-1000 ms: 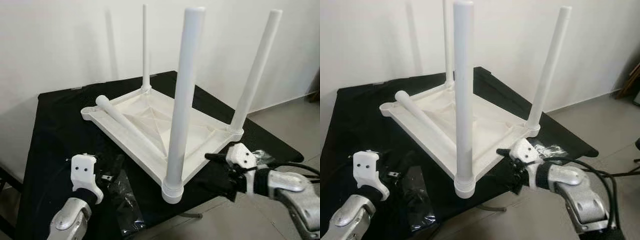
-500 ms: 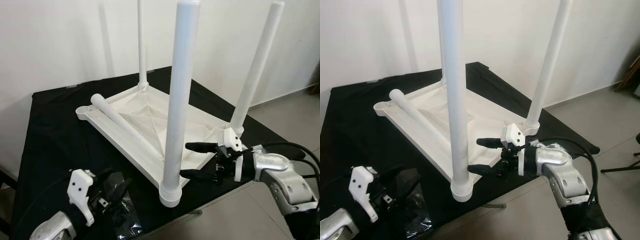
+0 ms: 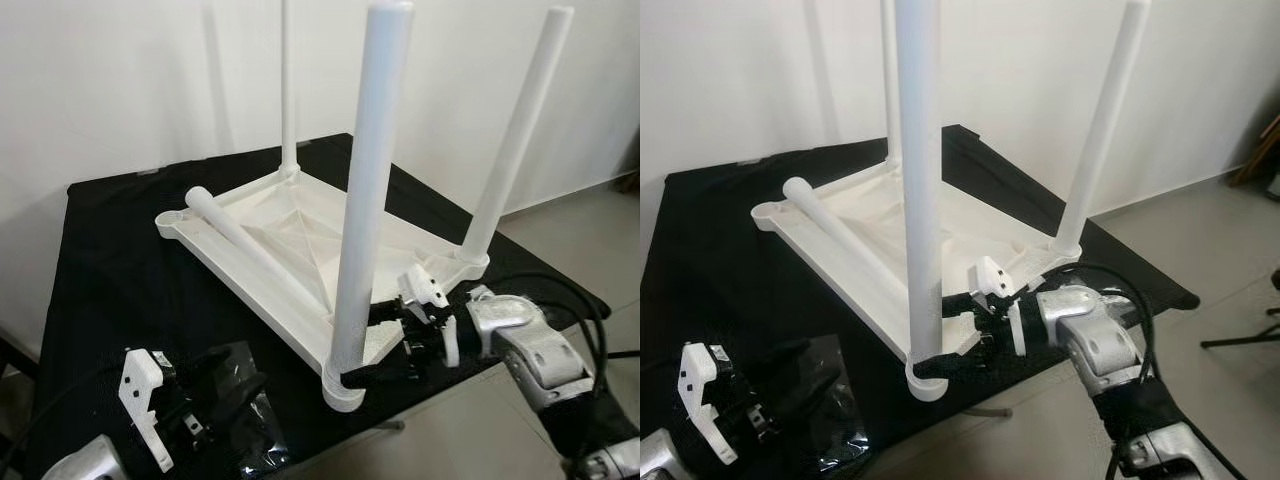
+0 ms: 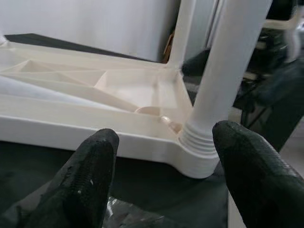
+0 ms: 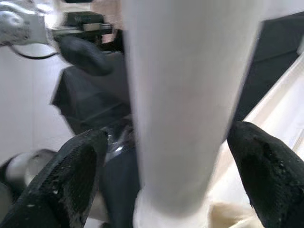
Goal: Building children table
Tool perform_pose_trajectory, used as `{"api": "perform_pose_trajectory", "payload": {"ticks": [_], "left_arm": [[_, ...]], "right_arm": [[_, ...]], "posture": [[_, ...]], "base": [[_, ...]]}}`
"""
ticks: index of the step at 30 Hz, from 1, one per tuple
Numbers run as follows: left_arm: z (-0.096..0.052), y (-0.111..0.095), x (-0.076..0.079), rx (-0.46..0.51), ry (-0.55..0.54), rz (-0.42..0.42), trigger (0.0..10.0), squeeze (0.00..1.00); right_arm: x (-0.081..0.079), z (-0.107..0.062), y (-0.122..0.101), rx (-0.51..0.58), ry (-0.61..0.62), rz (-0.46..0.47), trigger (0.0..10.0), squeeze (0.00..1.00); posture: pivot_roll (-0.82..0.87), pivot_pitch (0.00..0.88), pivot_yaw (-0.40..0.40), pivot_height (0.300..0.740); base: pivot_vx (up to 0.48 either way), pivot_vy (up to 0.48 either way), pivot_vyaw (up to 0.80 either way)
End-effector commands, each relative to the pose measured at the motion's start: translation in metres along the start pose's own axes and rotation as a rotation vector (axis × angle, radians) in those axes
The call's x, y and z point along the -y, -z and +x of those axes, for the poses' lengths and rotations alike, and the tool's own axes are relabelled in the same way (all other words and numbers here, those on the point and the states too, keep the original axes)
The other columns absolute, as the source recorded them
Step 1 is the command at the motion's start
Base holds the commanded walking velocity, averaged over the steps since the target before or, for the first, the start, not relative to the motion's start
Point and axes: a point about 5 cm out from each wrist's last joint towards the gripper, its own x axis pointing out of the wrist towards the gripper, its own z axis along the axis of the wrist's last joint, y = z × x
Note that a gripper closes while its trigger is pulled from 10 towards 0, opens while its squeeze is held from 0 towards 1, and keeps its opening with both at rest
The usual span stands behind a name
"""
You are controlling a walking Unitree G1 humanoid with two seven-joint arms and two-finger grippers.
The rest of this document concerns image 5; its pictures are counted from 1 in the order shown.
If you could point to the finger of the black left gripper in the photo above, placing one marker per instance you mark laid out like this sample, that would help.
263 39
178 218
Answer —
119 40
83 57

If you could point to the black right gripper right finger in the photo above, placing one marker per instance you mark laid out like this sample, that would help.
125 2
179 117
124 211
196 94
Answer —
273 178

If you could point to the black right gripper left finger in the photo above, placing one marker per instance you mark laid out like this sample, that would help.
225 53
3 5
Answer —
64 183

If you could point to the white plastic table leg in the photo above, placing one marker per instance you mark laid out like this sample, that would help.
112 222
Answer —
178 95

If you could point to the black tablecloth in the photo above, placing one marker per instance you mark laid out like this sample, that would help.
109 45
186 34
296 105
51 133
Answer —
95 99

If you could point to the white plastic table top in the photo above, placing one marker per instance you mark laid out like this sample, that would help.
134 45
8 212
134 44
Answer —
273 107

